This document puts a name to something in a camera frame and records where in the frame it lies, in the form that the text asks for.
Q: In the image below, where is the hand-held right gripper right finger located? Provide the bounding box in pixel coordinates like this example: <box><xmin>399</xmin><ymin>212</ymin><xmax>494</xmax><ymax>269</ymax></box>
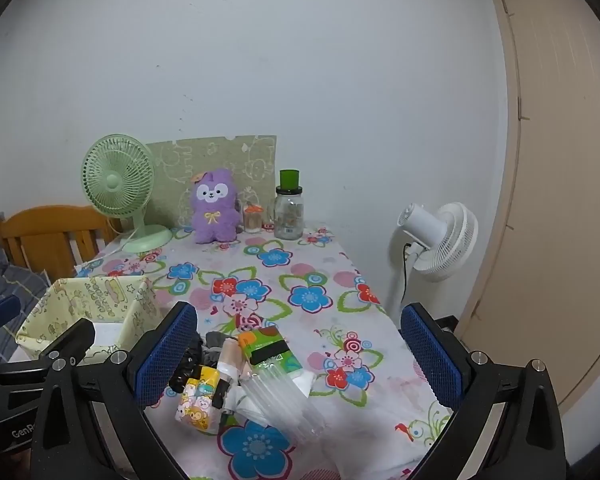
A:
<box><xmin>400</xmin><ymin>302</ymin><xmax>567</xmax><ymax>480</ymax></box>

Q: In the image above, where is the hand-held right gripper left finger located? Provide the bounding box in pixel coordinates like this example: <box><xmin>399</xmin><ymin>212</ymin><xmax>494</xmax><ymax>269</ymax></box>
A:
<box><xmin>30</xmin><ymin>301</ymin><xmax>199</xmax><ymax>480</ymax></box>

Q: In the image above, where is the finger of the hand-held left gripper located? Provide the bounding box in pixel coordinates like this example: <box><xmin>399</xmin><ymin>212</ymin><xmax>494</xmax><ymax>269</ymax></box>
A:
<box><xmin>0</xmin><ymin>294</ymin><xmax>22</xmax><ymax>336</ymax></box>
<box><xmin>39</xmin><ymin>318</ymin><xmax>97</xmax><ymax>365</ymax></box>

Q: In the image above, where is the black plastic bag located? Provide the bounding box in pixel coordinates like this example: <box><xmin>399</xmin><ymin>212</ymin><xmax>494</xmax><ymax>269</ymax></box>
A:
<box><xmin>167</xmin><ymin>332</ymin><xmax>206</xmax><ymax>396</ymax></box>

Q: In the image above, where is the grey mesh scrunchie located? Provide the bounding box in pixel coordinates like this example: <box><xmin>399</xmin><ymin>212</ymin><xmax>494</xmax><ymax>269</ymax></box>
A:
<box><xmin>205</xmin><ymin>330</ymin><xmax>238</xmax><ymax>366</ymax></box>

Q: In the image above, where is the yellow cartoon tissue packet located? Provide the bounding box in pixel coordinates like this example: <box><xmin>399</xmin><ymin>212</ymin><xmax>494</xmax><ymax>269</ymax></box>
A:
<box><xmin>175</xmin><ymin>366</ymin><xmax>223</xmax><ymax>435</ymax></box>

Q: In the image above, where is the yellow printed fabric storage box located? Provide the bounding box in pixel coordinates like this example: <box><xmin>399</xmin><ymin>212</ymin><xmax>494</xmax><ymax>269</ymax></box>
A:
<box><xmin>16</xmin><ymin>275</ymin><xmax>163</xmax><ymax>361</ymax></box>

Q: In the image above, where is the pink towel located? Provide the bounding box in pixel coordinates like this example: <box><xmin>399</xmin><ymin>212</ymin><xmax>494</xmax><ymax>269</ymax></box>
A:
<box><xmin>217</xmin><ymin>337</ymin><xmax>253</xmax><ymax>386</ymax></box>

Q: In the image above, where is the green tissue packet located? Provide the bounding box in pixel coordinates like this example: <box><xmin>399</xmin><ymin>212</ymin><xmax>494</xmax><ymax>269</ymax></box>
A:
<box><xmin>237</xmin><ymin>325</ymin><xmax>301</xmax><ymax>378</ymax></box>

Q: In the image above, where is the stack of clear plastic cups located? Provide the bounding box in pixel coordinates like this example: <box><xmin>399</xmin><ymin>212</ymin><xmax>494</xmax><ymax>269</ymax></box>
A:
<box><xmin>237</xmin><ymin>360</ymin><xmax>331</xmax><ymax>443</ymax></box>

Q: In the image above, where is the white cloth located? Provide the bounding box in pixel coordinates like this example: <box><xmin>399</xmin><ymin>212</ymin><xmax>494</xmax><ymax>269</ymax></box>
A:
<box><xmin>290</xmin><ymin>370</ymin><xmax>318</xmax><ymax>398</ymax></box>

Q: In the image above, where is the blue plaid cloth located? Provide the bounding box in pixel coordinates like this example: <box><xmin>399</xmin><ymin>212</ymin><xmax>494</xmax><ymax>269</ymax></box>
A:
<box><xmin>0</xmin><ymin>242</ymin><xmax>48</xmax><ymax>366</ymax></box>

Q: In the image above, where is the wooden chair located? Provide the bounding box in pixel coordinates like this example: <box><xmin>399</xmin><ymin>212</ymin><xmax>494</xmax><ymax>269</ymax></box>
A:
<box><xmin>0</xmin><ymin>205</ymin><xmax>123</xmax><ymax>283</ymax></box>

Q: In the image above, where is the white floor fan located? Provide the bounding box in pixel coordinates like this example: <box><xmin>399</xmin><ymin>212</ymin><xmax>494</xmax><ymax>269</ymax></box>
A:
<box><xmin>386</xmin><ymin>202</ymin><xmax>479</xmax><ymax>328</ymax></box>

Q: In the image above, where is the purple plush toy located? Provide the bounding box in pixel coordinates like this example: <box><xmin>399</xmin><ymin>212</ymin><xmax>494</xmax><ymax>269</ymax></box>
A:
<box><xmin>190</xmin><ymin>168</ymin><xmax>243</xmax><ymax>245</ymax></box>

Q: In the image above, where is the small jar with orange lid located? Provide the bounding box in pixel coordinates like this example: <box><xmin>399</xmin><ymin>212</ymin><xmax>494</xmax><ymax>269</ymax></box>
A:
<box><xmin>243</xmin><ymin>203</ymin><xmax>264</xmax><ymax>234</ymax></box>

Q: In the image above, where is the green desk fan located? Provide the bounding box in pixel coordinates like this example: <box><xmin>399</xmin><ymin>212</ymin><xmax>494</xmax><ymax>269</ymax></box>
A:
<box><xmin>81</xmin><ymin>134</ymin><xmax>173</xmax><ymax>253</ymax></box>

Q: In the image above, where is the glass mason jar green lid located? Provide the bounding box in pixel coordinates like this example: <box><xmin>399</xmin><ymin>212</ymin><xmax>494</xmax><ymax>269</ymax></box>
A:
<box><xmin>267</xmin><ymin>170</ymin><xmax>306</xmax><ymax>240</ymax></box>

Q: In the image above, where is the green printed cardboard panel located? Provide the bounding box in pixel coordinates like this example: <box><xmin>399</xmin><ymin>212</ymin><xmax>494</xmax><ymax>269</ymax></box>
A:
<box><xmin>145</xmin><ymin>135</ymin><xmax>277</xmax><ymax>228</ymax></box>

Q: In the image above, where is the beige door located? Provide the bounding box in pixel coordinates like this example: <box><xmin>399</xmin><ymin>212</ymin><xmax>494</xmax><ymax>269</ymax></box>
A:
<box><xmin>455</xmin><ymin>0</ymin><xmax>600</xmax><ymax>411</ymax></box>

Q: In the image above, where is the black fan power cable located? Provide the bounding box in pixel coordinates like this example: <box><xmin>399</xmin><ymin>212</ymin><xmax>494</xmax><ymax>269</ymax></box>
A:
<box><xmin>402</xmin><ymin>242</ymin><xmax>414</xmax><ymax>306</ymax></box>

